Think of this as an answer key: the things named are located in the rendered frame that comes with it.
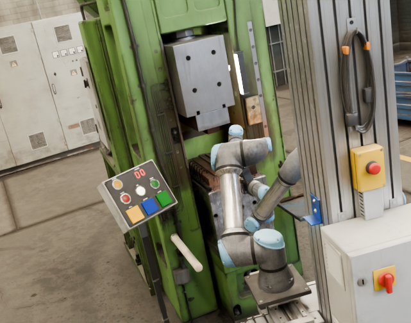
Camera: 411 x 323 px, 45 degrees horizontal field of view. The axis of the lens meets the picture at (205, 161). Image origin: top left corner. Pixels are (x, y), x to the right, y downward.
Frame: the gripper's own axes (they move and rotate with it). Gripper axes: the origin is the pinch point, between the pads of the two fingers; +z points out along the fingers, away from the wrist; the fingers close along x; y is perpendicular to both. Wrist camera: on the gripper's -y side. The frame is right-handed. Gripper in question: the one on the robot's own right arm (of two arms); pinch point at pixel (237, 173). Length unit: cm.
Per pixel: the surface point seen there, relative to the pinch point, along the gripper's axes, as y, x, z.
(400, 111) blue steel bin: 82, 318, 239
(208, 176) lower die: 3.4, -10.5, 20.4
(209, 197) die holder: 12.4, -15.2, 11.5
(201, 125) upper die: -28.5, -9.7, 16.7
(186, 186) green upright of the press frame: 8.9, -22.3, 31.8
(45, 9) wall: -134, -31, 607
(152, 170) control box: -14.0, -44.0, 10.4
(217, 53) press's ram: -66, 9, 16
